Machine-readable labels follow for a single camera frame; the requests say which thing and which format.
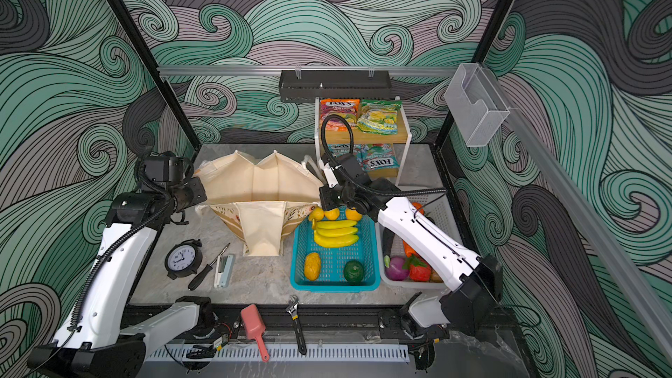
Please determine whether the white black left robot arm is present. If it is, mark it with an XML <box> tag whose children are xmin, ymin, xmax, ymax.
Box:
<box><xmin>27</xmin><ymin>152</ymin><xmax>215</xmax><ymax>377</ymax></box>

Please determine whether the clear plastic wall bin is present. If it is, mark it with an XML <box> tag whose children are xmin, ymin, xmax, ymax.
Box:
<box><xmin>444</xmin><ymin>63</ymin><xmax>510</xmax><ymax>148</ymax></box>

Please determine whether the teal Fox's candy bag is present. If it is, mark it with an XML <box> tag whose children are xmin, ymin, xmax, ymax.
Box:
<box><xmin>360</xmin><ymin>143</ymin><xmax>399</xmax><ymax>172</ymax></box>

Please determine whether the yellow banana bunch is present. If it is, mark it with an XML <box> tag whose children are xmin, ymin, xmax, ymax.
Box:
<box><xmin>313</xmin><ymin>220</ymin><xmax>359</xmax><ymax>249</ymax></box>

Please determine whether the yellow toy potato fruit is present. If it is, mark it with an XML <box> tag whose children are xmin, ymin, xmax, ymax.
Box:
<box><xmin>304</xmin><ymin>252</ymin><xmax>321</xmax><ymax>282</ymax></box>

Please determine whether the orange toy carrot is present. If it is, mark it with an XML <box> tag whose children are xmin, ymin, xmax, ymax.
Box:
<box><xmin>402</xmin><ymin>241</ymin><xmax>418</xmax><ymax>258</ymax></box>

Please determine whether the green Fox's candy bag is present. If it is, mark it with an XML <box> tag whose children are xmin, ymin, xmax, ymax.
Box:
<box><xmin>356</xmin><ymin>100</ymin><xmax>402</xmax><ymax>136</ymax></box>

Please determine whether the mint berry candy bag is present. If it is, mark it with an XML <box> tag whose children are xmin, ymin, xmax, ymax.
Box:
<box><xmin>328</xmin><ymin>143</ymin><xmax>364</xmax><ymax>164</ymax></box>

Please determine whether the yellow orange round fruit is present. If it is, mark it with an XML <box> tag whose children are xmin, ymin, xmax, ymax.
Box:
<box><xmin>345</xmin><ymin>208</ymin><xmax>362</xmax><ymax>222</ymax></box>

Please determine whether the black handled screwdriver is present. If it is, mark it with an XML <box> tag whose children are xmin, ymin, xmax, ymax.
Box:
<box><xmin>187</xmin><ymin>243</ymin><xmax>230</xmax><ymax>291</ymax></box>

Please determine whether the white slotted cable duct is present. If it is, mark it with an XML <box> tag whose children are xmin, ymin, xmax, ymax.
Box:
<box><xmin>151</xmin><ymin>343</ymin><xmax>411</xmax><ymax>363</ymax></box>

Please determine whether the green toy avocado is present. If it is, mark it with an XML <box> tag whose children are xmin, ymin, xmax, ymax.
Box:
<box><xmin>343</xmin><ymin>260</ymin><xmax>365</xmax><ymax>285</ymax></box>

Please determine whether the white wooden two-tier shelf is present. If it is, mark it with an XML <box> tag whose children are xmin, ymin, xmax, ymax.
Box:
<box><xmin>313</xmin><ymin>96</ymin><xmax>413</xmax><ymax>186</ymax></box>

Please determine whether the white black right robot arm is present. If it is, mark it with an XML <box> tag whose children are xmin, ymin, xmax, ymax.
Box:
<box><xmin>320</xmin><ymin>148</ymin><xmax>502</xmax><ymax>336</ymax></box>

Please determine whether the teal plastic basket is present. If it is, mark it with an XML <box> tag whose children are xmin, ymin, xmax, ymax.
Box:
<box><xmin>290</xmin><ymin>216</ymin><xmax>381</xmax><ymax>293</ymax></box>

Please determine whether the cream floral grocery bag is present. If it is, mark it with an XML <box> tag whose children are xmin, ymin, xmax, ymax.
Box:
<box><xmin>195</xmin><ymin>150</ymin><xmax>324</xmax><ymax>257</ymax></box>

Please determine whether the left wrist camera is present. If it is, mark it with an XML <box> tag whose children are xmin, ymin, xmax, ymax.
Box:
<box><xmin>140</xmin><ymin>152</ymin><xmax>183</xmax><ymax>186</ymax></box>

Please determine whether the pink plastic scoop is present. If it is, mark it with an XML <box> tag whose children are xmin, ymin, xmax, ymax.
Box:
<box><xmin>241</xmin><ymin>304</ymin><xmax>271</xmax><ymax>362</ymax></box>

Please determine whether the black adjustable wrench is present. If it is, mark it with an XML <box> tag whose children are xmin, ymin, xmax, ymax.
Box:
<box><xmin>286</xmin><ymin>295</ymin><xmax>307</xmax><ymax>356</ymax></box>

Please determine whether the purple toy onion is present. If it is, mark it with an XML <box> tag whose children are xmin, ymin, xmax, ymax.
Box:
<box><xmin>383</xmin><ymin>257</ymin><xmax>410</xmax><ymax>282</ymax></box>

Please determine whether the orange Fox's candy bag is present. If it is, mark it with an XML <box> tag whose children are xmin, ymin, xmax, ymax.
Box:
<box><xmin>320</xmin><ymin>99</ymin><xmax>361</xmax><ymax>130</ymax></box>

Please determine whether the white plastic basket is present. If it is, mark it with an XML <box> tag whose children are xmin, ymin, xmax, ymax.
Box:
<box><xmin>376</xmin><ymin>195</ymin><xmax>464</xmax><ymax>291</ymax></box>

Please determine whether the black alarm clock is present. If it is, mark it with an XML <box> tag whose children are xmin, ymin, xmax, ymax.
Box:
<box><xmin>164</xmin><ymin>240</ymin><xmax>203</xmax><ymax>280</ymax></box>

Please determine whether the small yellow lemon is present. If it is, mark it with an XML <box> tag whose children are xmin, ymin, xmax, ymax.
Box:
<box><xmin>308</xmin><ymin>206</ymin><xmax>325</xmax><ymax>222</ymax></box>

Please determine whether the white stapler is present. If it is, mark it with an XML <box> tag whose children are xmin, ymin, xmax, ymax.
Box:
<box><xmin>213</xmin><ymin>255</ymin><xmax>236</xmax><ymax>289</ymax></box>

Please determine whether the red toy strawberry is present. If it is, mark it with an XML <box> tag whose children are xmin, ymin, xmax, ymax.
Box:
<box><xmin>407</xmin><ymin>255</ymin><xmax>432</xmax><ymax>283</ymax></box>

